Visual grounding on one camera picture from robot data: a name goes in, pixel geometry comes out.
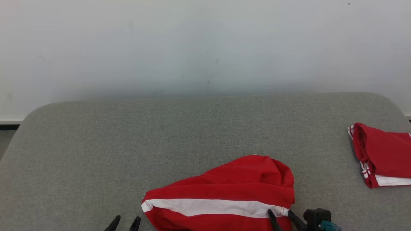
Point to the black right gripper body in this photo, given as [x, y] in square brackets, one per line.
[318, 216]

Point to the black skirting strip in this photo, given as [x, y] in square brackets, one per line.
[8, 126]

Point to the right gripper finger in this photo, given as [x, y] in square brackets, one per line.
[298, 223]
[275, 223]

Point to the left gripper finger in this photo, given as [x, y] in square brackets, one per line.
[135, 225]
[114, 224]

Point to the red jersey with black lettering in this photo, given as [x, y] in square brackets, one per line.
[385, 150]

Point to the red shorts with white stripe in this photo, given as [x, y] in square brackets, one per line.
[224, 183]

